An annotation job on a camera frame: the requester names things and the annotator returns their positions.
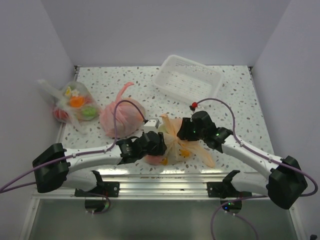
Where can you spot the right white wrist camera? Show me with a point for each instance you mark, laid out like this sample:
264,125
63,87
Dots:
193,106

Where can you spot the left black base bracket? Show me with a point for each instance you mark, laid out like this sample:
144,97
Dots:
109,189

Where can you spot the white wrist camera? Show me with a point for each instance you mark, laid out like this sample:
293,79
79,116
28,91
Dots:
151,125
193,106

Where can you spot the orange plastic bag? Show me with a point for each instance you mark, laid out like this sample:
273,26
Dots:
178,150

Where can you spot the pink plastic bag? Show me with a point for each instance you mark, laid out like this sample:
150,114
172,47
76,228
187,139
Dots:
123,116

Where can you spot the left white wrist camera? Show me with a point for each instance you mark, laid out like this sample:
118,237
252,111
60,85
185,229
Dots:
151,125

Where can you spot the clear plastic bag with fruit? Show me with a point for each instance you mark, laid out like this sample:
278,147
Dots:
73,103

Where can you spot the aluminium mounting rail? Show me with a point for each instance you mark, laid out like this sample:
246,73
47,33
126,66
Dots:
169,186

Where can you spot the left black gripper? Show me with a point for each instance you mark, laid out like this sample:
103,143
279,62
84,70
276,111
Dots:
160,148

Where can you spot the black base bracket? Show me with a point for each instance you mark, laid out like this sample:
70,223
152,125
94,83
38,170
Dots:
109,189
224,190

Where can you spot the right black base bracket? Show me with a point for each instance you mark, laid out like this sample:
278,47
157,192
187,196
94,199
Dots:
224,190

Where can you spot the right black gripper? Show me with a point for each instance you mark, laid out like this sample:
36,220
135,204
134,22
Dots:
184,132

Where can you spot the white plastic basket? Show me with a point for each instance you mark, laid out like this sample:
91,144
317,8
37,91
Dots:
186,80

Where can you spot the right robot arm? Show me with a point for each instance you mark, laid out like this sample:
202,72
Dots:
278,178

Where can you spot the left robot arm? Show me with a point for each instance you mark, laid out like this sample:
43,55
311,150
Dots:
67,167

